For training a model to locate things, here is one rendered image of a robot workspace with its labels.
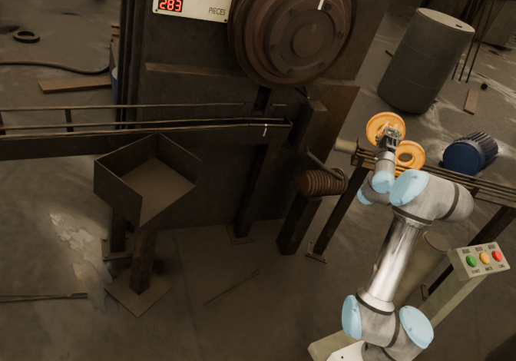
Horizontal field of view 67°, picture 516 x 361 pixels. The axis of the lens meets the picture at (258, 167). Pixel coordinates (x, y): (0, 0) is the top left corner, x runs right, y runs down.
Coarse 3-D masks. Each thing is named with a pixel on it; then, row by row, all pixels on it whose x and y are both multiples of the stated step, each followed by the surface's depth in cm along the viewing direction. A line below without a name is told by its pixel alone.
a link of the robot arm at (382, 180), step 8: (384, 160) 143; (376, 168) 142; (384, 168) 140; (392, 168) 141; (376, 176) 139; (384, 176) 138; (392, 176) 139; (376, 184) 139; (384, 184) 138; (392, 184) 138; (384, 192) 141
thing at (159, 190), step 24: (144, 144) 132; (168, 144) 135; (96, 168) 117; (120, 168) 128; (144, 168) 136; (168, 168) 139; (192, 168) 133; (96, 192) 123; (120, 192) 115; (144, 192) 128; (168, 192) 130; (144, 216) 121; (144, 240) 143; (144, 264) 152; (120, 288) 163; (144, 288) 164; (168, 288) 169; (144, 312) 159
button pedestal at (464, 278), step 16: (448, 256) 148; (464, 256) 144; (464, 272) 142; (480, 272) 143; (496, 272) 150; (448, 288) 156; (464, 288) 152; (432, 304) 163; (448, 304) 159; (432, 320) 166
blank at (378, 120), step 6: (378, 114) 161; (384, 114) 159; (390, 114) 159; (396, 114) 160; (372, 120) 161; (378, 120) 161; (384, 120) 160; (390, 120) 160; (396, 120) 159; (402, 120) 161; (372, 126) 163; (378, 126) 162; (402, 126) 160; (366, 132) 165; (372, 132) 164; (402, 132) 161; (372, 138) 165; (402, 138) 163
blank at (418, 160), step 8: (400, 144) 164; (408, 144) 163; (416, 144) 163; (400, 152) 165; (408, 152) 164; (416, 152) 164; (416, 160) 166; (424, 160) 165; (400, 168) 170; (416, 168) 168
